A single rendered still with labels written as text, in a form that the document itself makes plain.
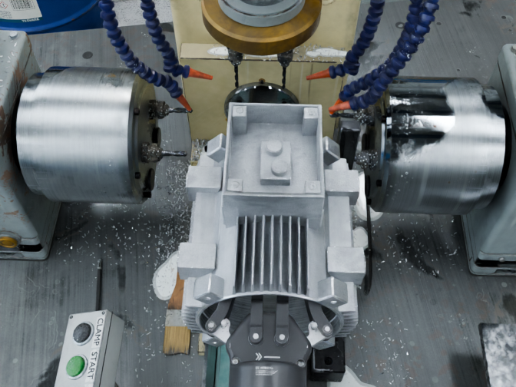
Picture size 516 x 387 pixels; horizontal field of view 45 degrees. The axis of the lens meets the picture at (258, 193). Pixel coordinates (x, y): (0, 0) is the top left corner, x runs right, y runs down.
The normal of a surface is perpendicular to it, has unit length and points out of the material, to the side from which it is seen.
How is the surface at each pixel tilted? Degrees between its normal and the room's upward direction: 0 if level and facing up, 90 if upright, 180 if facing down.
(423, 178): 62
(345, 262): 1
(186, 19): 90
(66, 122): 28
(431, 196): 81
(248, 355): 7
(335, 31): 90
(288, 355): 7
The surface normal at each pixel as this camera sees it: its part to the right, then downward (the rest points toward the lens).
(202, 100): -0.04, 0.84
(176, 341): -0.02, -0.51
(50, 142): -0.03, 0.18
